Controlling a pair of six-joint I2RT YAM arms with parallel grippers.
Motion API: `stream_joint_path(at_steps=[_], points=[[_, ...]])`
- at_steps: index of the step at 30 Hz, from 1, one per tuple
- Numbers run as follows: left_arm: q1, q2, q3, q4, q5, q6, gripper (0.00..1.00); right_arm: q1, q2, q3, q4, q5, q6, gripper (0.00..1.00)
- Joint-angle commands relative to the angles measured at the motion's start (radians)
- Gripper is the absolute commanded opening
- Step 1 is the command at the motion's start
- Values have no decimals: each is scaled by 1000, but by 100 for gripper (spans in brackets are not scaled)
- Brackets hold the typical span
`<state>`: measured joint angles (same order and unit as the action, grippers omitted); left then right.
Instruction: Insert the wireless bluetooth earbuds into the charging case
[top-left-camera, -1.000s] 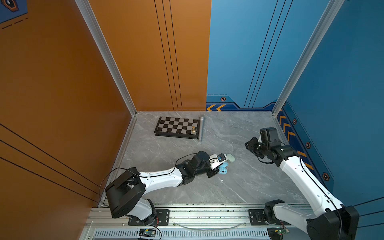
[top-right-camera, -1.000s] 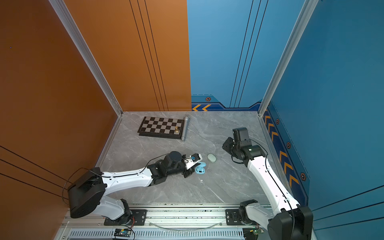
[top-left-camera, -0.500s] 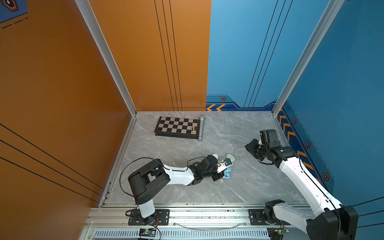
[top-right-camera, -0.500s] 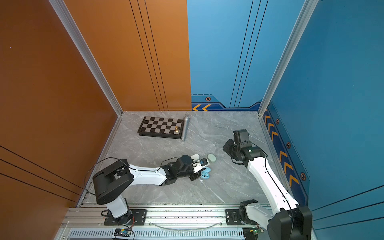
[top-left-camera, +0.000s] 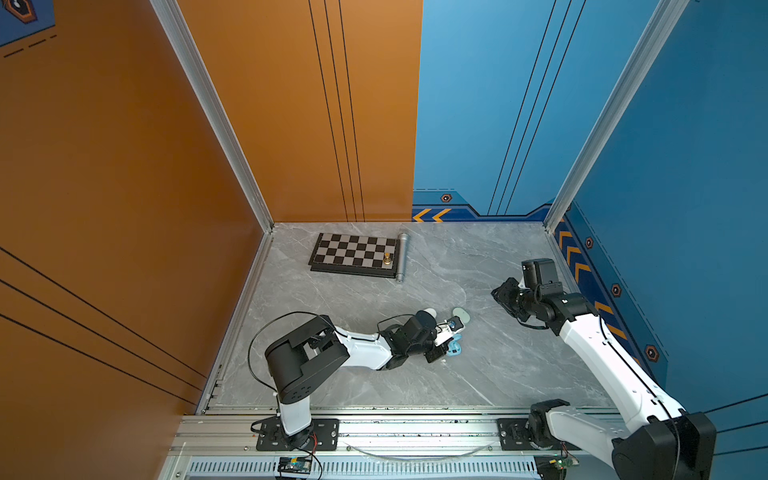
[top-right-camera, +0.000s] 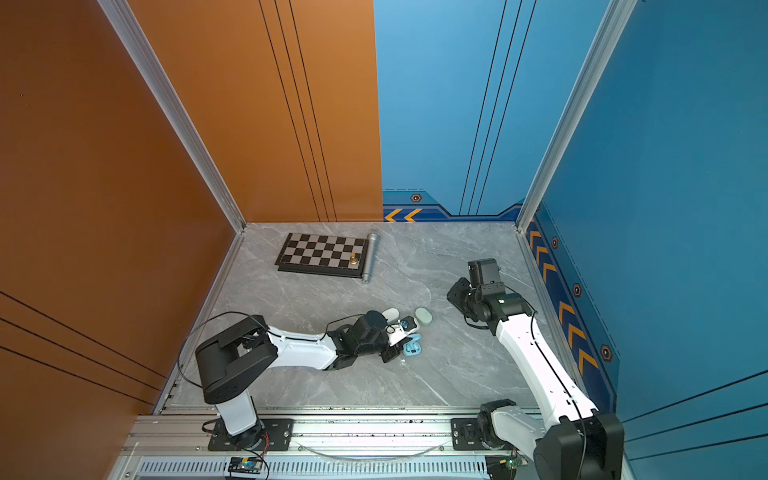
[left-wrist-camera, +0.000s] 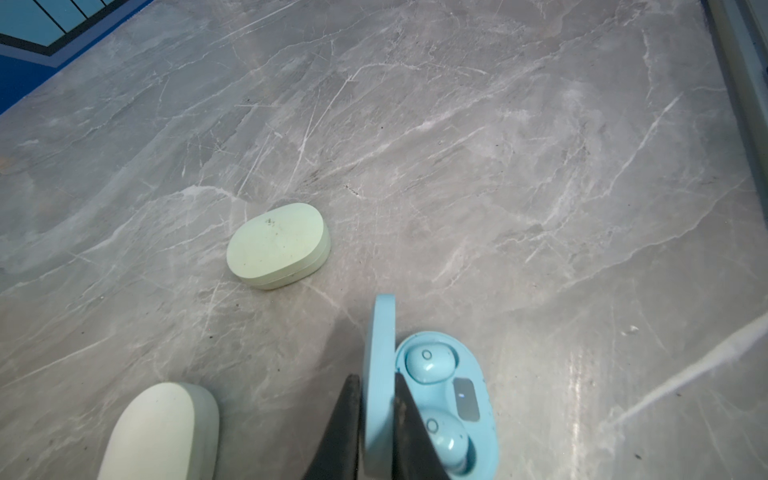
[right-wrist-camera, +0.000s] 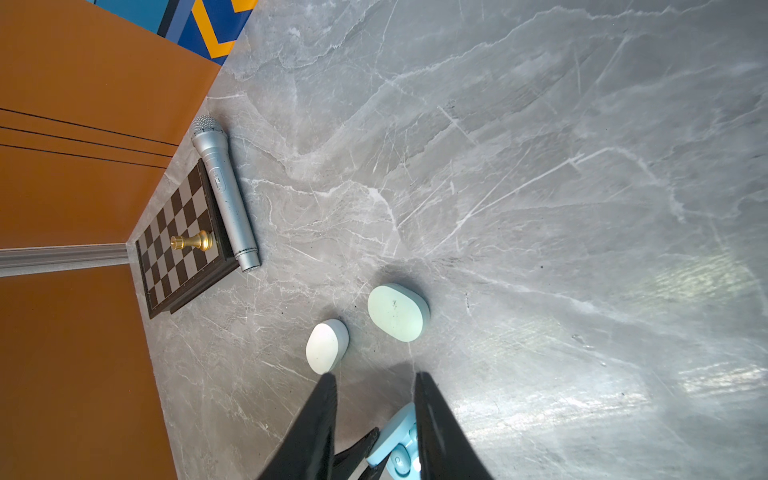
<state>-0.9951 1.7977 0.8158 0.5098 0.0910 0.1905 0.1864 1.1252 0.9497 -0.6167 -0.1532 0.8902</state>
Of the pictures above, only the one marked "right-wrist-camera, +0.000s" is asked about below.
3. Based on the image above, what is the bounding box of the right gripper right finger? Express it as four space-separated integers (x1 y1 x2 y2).
414 372 492 480

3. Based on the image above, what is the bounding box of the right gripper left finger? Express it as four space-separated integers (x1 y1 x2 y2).
259 373 338 479

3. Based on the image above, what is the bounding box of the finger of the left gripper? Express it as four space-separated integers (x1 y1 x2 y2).
331 427 384 480

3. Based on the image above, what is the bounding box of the blue earbud case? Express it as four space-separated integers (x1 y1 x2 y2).
366 403 421 480

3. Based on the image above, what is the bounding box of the white earbud case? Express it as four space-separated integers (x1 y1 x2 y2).
305 319 350 375

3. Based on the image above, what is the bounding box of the mint green earbud case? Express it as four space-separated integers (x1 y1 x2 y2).
367 283 431 343

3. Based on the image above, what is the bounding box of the black white chessboard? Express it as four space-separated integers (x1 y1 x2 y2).
135 161 238 318

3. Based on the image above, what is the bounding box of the gold chess piece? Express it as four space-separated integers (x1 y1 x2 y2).
170 230 216 251

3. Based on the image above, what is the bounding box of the silver microphone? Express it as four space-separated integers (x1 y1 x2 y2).
191 116 261 272

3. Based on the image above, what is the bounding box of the left aluminium corner post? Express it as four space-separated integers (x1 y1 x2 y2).
1 243 129 278

